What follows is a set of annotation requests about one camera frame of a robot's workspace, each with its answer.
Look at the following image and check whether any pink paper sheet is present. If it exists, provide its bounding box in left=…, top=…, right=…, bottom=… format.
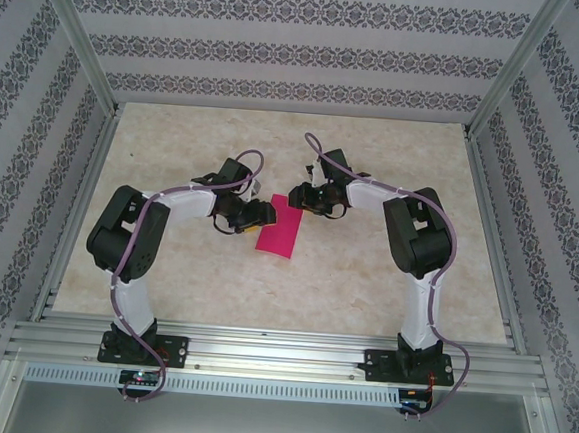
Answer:
left=254, top=192, right=306, bottom=260

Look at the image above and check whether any grey metal sheet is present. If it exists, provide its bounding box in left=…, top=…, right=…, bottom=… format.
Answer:
left=0, top=356, right=572, bottom=433

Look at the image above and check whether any aluminium mounting rail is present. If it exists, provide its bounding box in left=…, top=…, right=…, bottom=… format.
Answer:
left=4, top=307, right=556, bottom=403

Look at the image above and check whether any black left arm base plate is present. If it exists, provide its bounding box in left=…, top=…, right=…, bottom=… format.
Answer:
left=96, top=329, right=192, bottom=371

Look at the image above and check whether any aluminium side rail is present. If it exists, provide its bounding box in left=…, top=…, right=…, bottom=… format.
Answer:
left=29, top=101, right=123, bottom=328
left=449, top=134, right=545, bottom=357

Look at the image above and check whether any slotted grey cable tray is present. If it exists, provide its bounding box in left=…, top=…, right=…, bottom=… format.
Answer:
left=23, top=359, right=403, bottom=412

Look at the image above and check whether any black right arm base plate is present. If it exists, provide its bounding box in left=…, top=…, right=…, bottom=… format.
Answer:
left=362, top=347, right=457, bottom=390

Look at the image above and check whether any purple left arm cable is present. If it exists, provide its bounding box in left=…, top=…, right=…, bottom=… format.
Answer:
left=101, top=138, right=269, bottom=414

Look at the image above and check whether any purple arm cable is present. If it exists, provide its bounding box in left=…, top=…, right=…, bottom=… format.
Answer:
left=281, top=131, right=490, bottom=425
left=101, top=138, right=269, bottom=414

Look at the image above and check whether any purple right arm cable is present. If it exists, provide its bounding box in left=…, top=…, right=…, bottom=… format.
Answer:
left=281, top=131, right=490, bottom=425

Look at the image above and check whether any aluminium frame post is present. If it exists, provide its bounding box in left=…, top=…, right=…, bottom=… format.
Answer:
left=463, top=0, right=573, bottom=149
left=20, top=0, right=132, bottom=119

